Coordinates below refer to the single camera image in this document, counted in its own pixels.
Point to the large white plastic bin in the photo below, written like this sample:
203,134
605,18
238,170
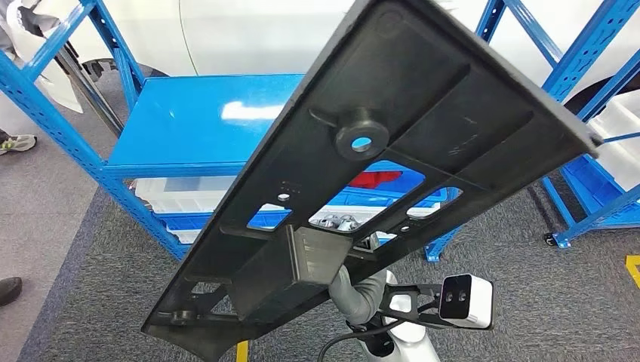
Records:
620,155

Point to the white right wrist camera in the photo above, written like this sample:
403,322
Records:
472,302

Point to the black camera bracket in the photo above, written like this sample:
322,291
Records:
420,318

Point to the dark grey metal bar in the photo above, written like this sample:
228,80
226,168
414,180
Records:
90,92

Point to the red item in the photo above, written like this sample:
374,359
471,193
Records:
375,179

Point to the blue metal shelf rack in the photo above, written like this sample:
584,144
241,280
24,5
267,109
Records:
595,222
200,120

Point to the person's grey sneaker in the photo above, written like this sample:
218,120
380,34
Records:
19,144

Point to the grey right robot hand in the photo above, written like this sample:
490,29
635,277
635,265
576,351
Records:
350,295

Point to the white car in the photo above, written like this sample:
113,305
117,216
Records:
240,35

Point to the black plastic plate frame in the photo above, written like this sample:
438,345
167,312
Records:
425,75

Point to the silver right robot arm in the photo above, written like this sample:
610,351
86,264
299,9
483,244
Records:
410,345

